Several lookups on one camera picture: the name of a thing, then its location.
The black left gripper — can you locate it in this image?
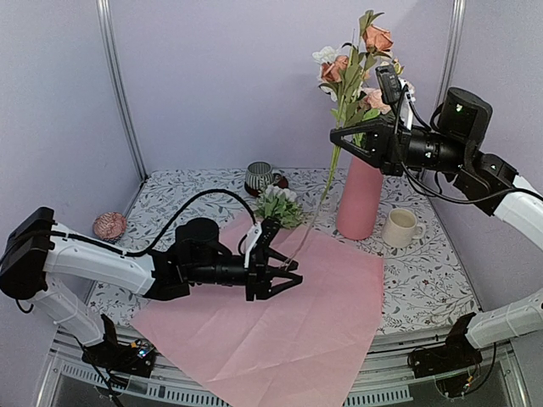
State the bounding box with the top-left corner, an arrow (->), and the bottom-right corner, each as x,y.
188,249 -> 304,303

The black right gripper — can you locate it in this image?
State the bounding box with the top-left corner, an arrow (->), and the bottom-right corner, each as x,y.
330,114 -> 469,176

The peach rose flower stem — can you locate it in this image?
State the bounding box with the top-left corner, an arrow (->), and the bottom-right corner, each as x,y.
358,81 -> 416,120

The green leafy white stem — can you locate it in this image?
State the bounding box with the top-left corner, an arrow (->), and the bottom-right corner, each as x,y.
255,185 -> 304,229

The pink wrapping paper sheet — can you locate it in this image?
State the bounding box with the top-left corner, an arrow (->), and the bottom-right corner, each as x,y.
131,227 -> 383,382

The dusty orange rose stem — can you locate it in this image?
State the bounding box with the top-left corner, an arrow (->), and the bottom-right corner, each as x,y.
282,8 -> 395,272

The white blossom flower stem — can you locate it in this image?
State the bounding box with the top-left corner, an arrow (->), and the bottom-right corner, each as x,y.
312,42 -> 364,129

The peach blossom flower stem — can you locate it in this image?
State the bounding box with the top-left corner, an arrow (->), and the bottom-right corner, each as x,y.
390,58 -> 405,75

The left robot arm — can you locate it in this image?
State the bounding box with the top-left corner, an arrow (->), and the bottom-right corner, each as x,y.
1,207 -> 303,377

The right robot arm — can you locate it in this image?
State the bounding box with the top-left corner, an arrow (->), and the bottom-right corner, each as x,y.
330,87 -> 542,376

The tall pink vase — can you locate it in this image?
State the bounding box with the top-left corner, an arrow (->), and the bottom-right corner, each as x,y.
336,157 -> 383,241

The floral patterned tablecloth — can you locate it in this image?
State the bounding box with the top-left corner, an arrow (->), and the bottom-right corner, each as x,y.
87,167 -> 476,340

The white coffee mug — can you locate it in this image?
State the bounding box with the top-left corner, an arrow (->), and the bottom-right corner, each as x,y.
381,208 -> 427,248

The dark red saucer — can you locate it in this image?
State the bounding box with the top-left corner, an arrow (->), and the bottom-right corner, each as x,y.
244,176 -> 290,198

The striped ceramic cup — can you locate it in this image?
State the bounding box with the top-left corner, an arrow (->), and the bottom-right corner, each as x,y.
245,161 -> 283,192

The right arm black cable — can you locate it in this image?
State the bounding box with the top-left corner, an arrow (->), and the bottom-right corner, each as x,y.
392,80 -> 543,207

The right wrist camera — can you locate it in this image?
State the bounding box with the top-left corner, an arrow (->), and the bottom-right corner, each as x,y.
375,64 -> 414,130

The right aluminium frame post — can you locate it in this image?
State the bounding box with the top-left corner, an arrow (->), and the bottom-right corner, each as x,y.
434,0 -> 467,109

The aluminium frame post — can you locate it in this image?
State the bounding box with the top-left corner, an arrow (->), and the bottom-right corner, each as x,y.
434,0 -> 467,109
96,0 -> 148,183

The aluminium front rail base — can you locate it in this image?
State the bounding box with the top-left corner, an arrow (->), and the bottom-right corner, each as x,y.
34,327 -> 537,406

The left aluminium frame post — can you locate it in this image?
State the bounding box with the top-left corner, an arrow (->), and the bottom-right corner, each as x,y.
96,0 -> 148,183

